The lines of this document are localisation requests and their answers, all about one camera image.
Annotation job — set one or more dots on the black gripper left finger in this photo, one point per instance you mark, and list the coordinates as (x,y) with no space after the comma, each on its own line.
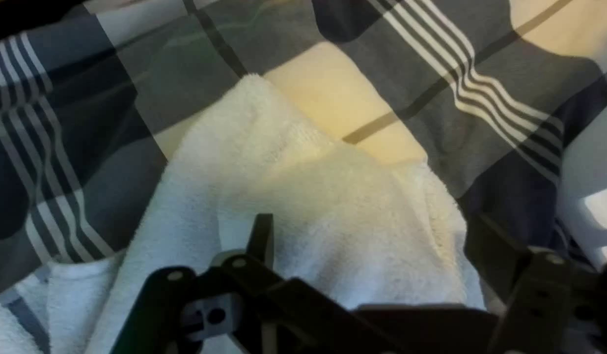
(250,306)

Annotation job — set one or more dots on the white towel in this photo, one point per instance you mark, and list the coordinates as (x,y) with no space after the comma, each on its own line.
(314,196)

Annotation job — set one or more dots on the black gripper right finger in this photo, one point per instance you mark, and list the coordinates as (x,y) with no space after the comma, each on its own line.
(544,295)

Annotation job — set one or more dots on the plaid bedspread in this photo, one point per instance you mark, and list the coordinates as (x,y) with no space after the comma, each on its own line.
(106,118)

